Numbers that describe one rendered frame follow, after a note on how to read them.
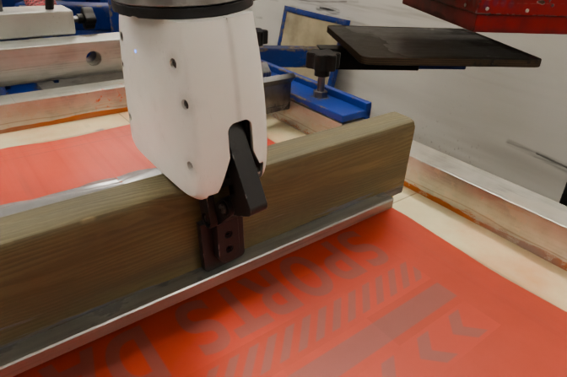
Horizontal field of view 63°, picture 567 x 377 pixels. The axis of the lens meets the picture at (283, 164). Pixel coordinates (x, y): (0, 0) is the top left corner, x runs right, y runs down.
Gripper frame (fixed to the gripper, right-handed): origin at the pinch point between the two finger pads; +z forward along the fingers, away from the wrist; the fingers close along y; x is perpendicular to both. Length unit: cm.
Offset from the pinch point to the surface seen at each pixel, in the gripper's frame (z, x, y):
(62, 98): 2.6, 0.1, -38.9
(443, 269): 6.7, 16.3, 9.2
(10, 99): 1.8, -5.5, -40.6
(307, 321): 5.7, 3.4, 7.1
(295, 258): 6.1, 7.1, 1.2
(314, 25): 51, 193, -208
